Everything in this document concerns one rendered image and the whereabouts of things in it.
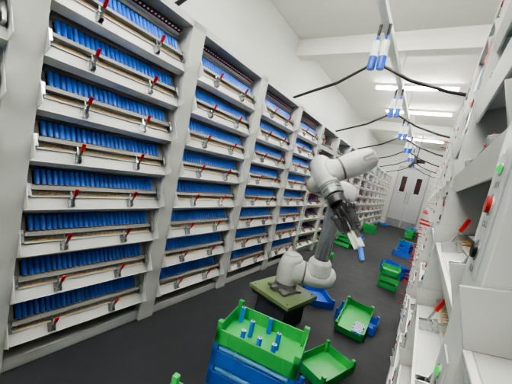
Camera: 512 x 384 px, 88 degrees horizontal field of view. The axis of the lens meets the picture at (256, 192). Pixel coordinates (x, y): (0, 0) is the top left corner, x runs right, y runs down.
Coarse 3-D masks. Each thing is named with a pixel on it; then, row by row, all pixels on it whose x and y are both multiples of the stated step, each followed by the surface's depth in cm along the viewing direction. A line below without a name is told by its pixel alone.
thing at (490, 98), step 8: (504, 56) 47; (504, 64) 48; (496, 72) 53; (504, 72) 48; (496, 80) 53; (504, 80) 49; (488, 88) 60; (496, 88) 54; (504, 88) 61; (480, 96) 76; (488, 96) 60; (496, 96) 65; (504, 96) 65; (480, 104) 69; (488, 104) 61; (496, 104) 71; (504, 104) 71; (480, 112) 69
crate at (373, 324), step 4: (340, 308) 223; (336, 312) 211; (336, 316) 211; (372, 320) 214; (376, 320) 211; (372, 324) 213; (376, 324) 211; (368, 328) 198; (372, 328) 196; (368, 332) 198; (372, 332) 196
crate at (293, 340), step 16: (240, 304) 110; (224, 320) 94; (256, 320) 110; (224, 336) 93; (256, 336) 102; (272, 336) 104; (288, 336) 105; (304, 336) 101; (240, 352) 91; (256, 352) 89; (288, 352) 97; (272, 368) 87; (288, 368) 85
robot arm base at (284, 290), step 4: (276, 280) 187; (268, 284) 191; (272, 284) 189; (276, 284) 185; (280, 284) 184; (272, 288) 182; (276, 288) 183; (280, 288) 183; (284, 288) 182; (288, 288) 182; (292, 288) 183; (296, 288) 190; (280, 292) 181; (284, 292) 181; (288, 292) 182; (292, 292) 184; (296, 292) 186; (300, 292) 188
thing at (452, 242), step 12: (444, 228) 79; (456, 228) 77; (468, 228) 76; (444, 240) 79; (456, 240) 76; (468, 240) 74; (444, 252) 63; (456, 252) 62; (468, 252) 59; (444, 264) 50; (456, 264) 29; (444, 276) 42; (456, 276) 29; (444, 288) 43; (456, 288) 29
